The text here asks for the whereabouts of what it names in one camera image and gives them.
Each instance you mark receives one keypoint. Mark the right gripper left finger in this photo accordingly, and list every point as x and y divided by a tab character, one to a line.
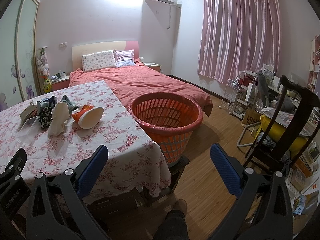
55	207

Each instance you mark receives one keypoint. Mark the white wire rack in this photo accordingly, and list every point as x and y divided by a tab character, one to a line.
229	98

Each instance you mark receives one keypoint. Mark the cluttered shelf rack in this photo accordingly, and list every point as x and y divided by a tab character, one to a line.
247	93

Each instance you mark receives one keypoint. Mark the orange plastic laundry basket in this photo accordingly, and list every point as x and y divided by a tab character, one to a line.
169	120

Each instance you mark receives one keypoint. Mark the pink left nightstand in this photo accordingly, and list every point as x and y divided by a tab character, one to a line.
61	83

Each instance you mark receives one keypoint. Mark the beige paper box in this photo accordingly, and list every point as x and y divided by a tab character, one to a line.
27	113

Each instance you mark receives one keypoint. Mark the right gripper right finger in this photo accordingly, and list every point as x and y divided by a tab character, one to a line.
262	208

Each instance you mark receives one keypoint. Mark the floral pink tablecloth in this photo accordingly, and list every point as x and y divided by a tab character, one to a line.
133	158

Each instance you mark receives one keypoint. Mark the black floral fabric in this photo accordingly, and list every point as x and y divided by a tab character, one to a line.
45	117

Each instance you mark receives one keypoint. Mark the right nightstand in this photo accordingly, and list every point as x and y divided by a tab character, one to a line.
154	66

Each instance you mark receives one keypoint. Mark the person's shoe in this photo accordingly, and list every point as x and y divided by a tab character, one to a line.
180	205

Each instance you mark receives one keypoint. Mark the glass sliding wardrobe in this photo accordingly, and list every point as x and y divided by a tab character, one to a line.
19	77

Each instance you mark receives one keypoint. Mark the bed with coral duvet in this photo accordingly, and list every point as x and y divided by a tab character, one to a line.
129	82

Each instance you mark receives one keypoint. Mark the pink curtain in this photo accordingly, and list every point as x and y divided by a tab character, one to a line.
239	35

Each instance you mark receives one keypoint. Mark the hanging plush toys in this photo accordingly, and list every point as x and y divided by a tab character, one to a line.
43	70

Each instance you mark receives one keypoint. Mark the green terry towel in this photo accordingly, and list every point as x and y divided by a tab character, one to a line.
71	105

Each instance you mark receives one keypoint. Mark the dark wooden chair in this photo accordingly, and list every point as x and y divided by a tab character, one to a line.
270	160

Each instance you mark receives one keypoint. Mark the floral white pillow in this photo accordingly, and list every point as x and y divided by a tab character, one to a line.
97	61

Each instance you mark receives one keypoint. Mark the striped pink pillow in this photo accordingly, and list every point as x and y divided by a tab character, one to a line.
124	58

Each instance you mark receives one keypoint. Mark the white cloth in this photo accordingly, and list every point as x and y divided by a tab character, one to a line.
60	114

